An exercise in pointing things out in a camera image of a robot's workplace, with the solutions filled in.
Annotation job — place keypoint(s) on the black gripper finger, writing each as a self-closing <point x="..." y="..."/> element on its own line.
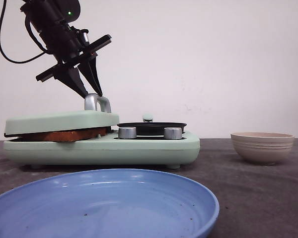
<point x="89" y="71"/>
<point x="71" y="78"/>

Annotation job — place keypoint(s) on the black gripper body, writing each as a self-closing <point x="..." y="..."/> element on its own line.
<point x="69" y="45"/>

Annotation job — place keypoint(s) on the breakfast maker hinged lid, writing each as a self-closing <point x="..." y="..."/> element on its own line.
<point x="96" y="113"/>

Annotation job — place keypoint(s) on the white bread slice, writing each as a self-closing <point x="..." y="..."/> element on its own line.
<point x="65" y="136"/>

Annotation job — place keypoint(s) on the beige ribbed ceramic bowl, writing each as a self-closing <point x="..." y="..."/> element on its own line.
<point x="262" y="147"/>

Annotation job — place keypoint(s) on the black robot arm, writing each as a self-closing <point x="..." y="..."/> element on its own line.
<point x="50" y="10"/>

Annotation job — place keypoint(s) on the mint green breakfast maker base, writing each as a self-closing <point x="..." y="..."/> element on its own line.
<point x="106" y="150"/>

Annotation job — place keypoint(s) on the left silver control knob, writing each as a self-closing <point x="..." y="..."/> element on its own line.
<point x="127" y="132"/>

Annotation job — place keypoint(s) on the silver control knob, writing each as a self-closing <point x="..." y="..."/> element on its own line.
<point x="172" y="133"/>
<point x="127" y="132"/>

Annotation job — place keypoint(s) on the black round frying pan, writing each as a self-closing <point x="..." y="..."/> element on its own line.
<point x="152" y="128"/>

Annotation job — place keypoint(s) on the right silver control knob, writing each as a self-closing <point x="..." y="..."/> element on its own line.
<point x="172" y="133"/>

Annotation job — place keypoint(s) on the blue round plate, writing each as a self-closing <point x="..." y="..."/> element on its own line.
<point x="110" y="203"/>

